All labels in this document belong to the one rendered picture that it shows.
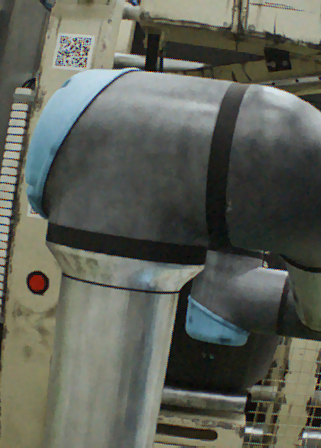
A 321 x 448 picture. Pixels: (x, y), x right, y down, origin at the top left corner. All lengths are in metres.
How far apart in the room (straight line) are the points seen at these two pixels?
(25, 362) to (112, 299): 1.07
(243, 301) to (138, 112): 0.42
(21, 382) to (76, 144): 1.12
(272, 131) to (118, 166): 0.10
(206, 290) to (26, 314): 0.73
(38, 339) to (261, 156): 1.13
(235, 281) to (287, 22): 1.02
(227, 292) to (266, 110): 0.42
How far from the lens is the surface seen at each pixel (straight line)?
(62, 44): 1.61
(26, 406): 1.66
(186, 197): 0.55
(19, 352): 1.63
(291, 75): 1.98
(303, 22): 1.86
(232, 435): 1.52
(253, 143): 0.53
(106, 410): 0.59
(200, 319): 0.94
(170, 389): 1.53
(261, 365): 1.49
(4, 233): 1.64
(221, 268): 0.93
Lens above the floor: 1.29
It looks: 3 degrees down
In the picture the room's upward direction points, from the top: 8 degrees clockwise
